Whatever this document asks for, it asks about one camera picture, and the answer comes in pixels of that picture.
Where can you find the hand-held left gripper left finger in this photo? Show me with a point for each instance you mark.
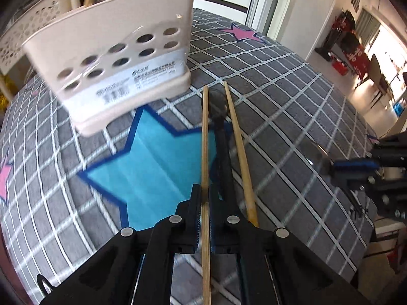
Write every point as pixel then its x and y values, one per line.
pixel 187 216

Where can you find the beige plastic basket cart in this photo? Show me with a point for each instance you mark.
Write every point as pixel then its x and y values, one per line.
pixel 35 19

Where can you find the beige plastic utensil holder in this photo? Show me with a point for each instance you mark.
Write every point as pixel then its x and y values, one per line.
pixel 105 79

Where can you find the red hanging decoration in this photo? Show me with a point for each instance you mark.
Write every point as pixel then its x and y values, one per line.
pixel 359 55

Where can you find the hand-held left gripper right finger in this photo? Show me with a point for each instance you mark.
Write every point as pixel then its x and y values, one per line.
pixel 219 228

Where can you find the wooden dining chair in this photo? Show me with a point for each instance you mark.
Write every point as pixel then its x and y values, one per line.
pixel 378 76

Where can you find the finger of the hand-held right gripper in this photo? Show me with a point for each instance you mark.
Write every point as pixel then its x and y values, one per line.
pixel 353 165
pixel 349 181

